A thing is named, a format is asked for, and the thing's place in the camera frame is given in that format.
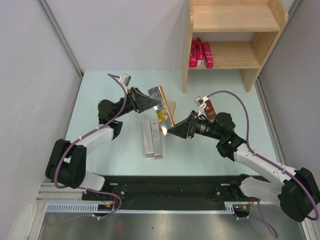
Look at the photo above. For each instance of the right silver toothpaste box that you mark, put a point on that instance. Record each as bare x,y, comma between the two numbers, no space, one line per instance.
156,140

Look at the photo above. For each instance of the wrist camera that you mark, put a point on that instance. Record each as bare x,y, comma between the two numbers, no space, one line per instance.
201,102
125,79

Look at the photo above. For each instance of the white slotted cable duct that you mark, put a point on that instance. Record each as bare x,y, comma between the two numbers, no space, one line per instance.
106,208

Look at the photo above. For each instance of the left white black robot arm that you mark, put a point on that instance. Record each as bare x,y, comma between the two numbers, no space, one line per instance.
67,165

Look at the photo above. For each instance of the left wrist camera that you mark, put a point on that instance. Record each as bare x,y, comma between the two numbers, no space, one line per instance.
125,79

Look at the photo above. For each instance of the red 3D toothpaste box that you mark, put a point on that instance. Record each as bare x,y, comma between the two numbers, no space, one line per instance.
209,110

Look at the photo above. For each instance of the gold R&O toothpaste box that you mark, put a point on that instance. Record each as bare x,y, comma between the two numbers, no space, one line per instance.
161,110

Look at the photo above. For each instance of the left silver toothpaste box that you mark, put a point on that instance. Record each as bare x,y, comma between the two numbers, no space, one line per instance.
147,136

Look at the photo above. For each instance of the silver toothpaste box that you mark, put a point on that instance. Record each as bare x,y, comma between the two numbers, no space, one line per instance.
156,140
147,136

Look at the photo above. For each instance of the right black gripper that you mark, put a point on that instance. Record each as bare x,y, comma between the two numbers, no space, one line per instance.
187,127

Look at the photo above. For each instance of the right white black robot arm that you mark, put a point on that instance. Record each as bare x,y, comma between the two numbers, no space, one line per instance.
294,191

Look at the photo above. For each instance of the pink toothpaste box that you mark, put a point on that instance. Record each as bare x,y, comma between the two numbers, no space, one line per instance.
209,59
199,52
193,61

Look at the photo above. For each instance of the wooden two-tier shelf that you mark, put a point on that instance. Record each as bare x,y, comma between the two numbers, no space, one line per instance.
266,19

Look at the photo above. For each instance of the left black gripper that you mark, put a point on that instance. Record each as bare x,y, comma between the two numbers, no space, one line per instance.
141,102

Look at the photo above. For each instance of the orange toothpaste box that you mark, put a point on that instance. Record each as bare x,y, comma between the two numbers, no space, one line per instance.
171,109

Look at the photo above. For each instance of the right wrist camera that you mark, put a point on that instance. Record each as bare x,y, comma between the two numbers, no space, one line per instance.
201,102

